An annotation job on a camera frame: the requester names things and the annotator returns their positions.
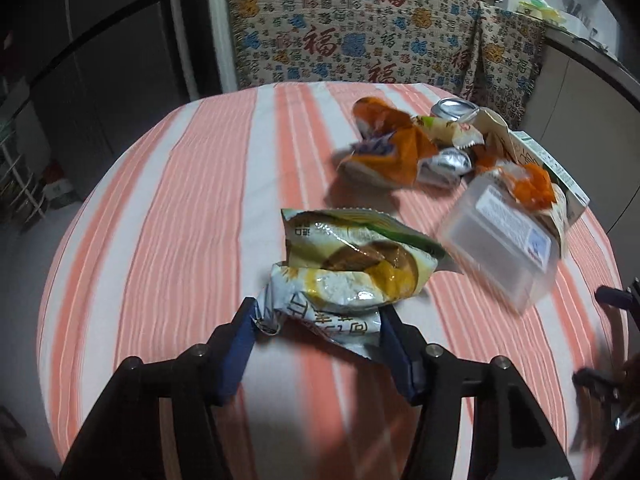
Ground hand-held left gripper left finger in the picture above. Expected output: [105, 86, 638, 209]
[59, 297, 259, 480]

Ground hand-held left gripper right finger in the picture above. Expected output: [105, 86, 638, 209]
[377, 306, 576, 480]

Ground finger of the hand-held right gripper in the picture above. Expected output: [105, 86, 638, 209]
[572, 367, 627, 407]
[596, 285, 640, 314]

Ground white green yellow snack bag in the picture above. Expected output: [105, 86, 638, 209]
[264, 208, 464, 362]

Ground clear plastic container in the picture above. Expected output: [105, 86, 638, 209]
[438, 172, 559, 314]

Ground orange crumpled wrapper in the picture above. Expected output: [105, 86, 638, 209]
[499, 164, 559, 217]

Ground green white carton box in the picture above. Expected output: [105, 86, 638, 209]
[509, 130, 592, 223]

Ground striped tablecloth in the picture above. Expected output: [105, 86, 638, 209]
[37, 81, 629, 480]

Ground crumpled silver foil wrapper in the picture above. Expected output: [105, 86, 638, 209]
[417, 147, 474, 189]

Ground grey kitchen cabinet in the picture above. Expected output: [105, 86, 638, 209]
[520, 35, 637, 237]

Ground orange snack bag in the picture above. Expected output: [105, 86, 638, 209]
[336, 97, 440, 189]

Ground pale green snack wrapper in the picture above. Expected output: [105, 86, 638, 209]
[414, 115, 484, 150]

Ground crushed drink can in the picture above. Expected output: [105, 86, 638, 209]
[432, 98, 482, 122]

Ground yellow green plastic lids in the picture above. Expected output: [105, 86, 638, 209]
[517, 0, 567, 25]

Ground grey refrigerator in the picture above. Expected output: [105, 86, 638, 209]
[20, 0, 202, 202]

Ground patterned furniture cover cloth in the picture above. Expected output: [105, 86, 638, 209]
[224, 0, 547, 128]

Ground white wire rack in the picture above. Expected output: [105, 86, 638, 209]
[0, 125, 51, 232]

